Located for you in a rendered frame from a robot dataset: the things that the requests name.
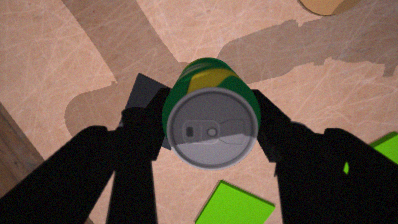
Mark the green and yellow drink can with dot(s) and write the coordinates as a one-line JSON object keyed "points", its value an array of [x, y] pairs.
{"points": [[212, 117]]}

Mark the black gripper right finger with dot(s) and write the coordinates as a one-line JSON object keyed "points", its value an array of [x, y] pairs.
{"points": [[308, 191]]}

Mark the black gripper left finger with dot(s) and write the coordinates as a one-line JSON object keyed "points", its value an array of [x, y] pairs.
{"points": [[61, 190]]}

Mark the dark grey square slate coaster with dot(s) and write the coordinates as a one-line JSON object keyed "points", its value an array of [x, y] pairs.
{"points": [[142, 93]]}

